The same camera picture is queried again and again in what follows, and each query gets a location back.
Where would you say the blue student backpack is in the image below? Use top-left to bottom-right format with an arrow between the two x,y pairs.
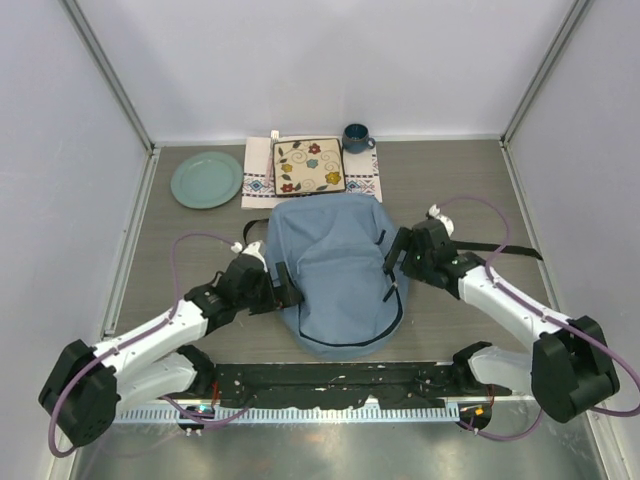
265,193 -> 410,361

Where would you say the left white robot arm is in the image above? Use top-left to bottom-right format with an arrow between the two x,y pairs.
38,246 -> 303,458

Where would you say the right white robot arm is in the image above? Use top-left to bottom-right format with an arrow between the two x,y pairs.
384,218 -> 620,423

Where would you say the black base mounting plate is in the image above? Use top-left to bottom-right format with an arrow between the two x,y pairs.
154,360 -> 476,409

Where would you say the dark blue mug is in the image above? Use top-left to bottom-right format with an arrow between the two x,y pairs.
342,123 -> 376,155

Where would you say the square floral plate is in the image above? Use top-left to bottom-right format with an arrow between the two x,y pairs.
272,137 -> 346,198

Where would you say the green round plate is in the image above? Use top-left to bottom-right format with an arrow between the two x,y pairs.
170,151 -> 243,210

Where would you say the white fork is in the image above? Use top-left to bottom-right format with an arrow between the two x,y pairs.
265,130 -> 279,193

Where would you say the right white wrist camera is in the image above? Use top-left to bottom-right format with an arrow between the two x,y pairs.
427,204 -> 455,236

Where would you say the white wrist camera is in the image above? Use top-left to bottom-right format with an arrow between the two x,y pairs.
427,204 -> 455,236
230,240 -> 268,272

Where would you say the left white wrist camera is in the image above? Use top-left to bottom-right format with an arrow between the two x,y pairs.
230,240 -> 268,272

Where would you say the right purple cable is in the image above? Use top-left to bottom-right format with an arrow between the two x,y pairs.
434,195 -> 634,417

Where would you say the purple cable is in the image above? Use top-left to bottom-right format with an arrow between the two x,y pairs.
47,232 -> 241,459
434,195 -> 634,417

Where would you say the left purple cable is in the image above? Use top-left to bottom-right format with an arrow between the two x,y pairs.
47,232 -> 241,459

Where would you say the slotted cable duct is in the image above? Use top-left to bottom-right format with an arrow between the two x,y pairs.
114,400 -> 460,426

